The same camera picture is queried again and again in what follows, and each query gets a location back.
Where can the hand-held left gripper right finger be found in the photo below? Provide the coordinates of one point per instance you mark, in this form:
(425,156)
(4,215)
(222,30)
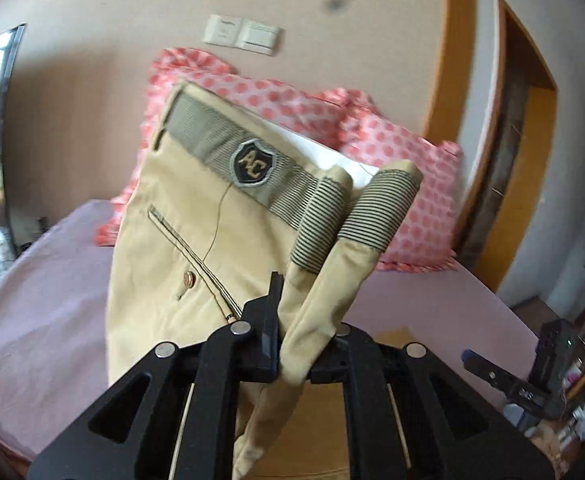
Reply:
(358,360)

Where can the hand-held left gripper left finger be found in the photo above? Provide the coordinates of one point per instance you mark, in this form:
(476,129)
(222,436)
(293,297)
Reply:
(271,347)

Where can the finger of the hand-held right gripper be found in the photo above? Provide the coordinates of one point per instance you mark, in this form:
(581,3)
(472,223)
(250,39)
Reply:
(487,371)

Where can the khaki pants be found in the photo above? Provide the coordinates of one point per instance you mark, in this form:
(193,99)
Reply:
(182,220)

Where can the pink polka dot pillow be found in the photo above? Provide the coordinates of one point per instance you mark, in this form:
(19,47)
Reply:
(397,160)

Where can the bed with lilac sheet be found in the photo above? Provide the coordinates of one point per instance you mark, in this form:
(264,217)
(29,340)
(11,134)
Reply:
(42,310)

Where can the wooden door frame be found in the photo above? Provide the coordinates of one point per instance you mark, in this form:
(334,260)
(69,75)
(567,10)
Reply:
(492,135)

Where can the white wall switch plate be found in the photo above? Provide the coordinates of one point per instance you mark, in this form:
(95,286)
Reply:
(261,37)
(222,30)

